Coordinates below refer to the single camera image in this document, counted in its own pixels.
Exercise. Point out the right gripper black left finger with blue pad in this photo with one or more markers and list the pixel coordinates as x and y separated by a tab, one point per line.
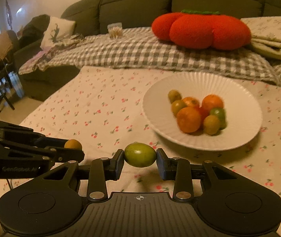
98	172

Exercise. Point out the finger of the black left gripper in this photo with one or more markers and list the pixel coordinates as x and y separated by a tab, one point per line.
19	141

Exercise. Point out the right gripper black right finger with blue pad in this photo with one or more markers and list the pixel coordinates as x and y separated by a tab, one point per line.
181	172

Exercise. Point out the dark green tomato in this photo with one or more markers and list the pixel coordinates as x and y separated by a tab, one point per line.
139	155

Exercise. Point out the small mandarin orange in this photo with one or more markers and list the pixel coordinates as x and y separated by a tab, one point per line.
188	120

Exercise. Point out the red tomato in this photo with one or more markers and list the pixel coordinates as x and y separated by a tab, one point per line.
203	113

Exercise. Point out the small green fruit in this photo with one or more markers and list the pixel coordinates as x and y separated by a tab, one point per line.
176	106

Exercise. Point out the small orange-yellow persimmon fruit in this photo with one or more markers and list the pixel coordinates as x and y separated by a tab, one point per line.
191	102

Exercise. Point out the green round fruit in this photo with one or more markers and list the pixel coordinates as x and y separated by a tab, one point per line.
220	113

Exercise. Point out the large orange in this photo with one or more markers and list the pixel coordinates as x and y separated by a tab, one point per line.
212	101

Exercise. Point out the yellow-green small fruit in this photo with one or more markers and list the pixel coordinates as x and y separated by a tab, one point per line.
174	95

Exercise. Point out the cherry print tablecloth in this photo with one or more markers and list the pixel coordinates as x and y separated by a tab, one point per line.
101	108

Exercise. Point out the dark wooden chair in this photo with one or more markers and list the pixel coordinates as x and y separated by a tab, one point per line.
9	44

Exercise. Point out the white ribbed plate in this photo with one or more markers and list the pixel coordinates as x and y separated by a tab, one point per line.
243	113

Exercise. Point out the white embroidered small pillow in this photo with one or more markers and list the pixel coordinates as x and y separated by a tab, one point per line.
58	29

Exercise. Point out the grey checkered blanket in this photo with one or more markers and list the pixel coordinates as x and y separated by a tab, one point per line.
140	48

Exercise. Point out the orange pumpkin cushion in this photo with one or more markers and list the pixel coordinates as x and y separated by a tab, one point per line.
194	30

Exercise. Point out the clear box of swabs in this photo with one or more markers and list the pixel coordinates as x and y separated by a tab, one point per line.
115	30

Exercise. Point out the folded floral beige sheet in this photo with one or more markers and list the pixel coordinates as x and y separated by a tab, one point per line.
265	35

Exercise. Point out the dark green sofa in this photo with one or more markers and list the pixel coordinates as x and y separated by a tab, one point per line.
92	18

